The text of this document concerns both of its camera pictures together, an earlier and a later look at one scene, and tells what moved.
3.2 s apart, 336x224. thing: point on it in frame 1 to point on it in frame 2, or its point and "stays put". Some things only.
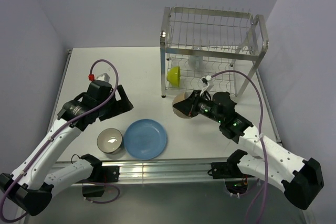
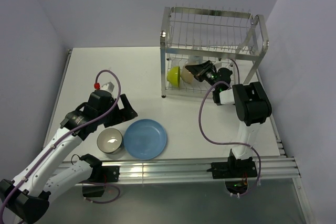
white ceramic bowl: (179, 98) to (187, 76)
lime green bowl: (174, 75) stays put
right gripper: (188, 105) to (199, 71)
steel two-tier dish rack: (220, 46) stays put
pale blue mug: (195, 61) stays put
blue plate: (145, 139) stays put
